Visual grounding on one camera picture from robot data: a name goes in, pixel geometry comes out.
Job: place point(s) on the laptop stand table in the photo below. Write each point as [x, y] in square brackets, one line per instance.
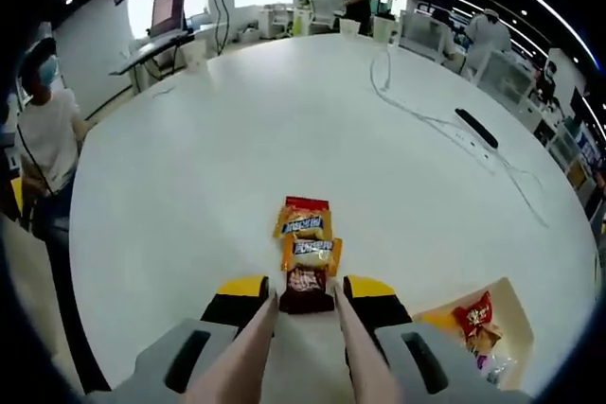
[142, 54]

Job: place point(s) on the dark red food packet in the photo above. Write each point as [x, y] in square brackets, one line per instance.
[305, 291]

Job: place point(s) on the yellow pastry food packet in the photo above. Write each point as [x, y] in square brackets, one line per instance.
[440, 321]

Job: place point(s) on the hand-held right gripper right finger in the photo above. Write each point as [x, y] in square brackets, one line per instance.
[435, 356]

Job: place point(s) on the white lidded cup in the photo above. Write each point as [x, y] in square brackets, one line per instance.
[382, 29]

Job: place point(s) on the white mesh cabinet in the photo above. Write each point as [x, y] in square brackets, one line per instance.
[509, 75]

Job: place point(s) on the black marker pen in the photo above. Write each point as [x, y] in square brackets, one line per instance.
[475, 128]

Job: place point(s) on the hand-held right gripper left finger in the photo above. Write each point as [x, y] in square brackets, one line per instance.
[180, 352]

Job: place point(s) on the cream hexagonal food container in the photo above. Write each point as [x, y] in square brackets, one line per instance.
[513, 309]

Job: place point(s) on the small white bag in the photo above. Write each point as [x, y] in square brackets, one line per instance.
[349, 29]

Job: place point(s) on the open laptop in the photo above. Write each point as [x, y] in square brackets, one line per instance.
[168, 6]

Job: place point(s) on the orange blue-label food candy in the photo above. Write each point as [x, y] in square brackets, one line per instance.
[312, 255]
[303, 225]

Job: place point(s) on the pink food tongs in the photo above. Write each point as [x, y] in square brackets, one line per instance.
[237, 356]

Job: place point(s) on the potted plant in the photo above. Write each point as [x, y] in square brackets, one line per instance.
[308, 1]

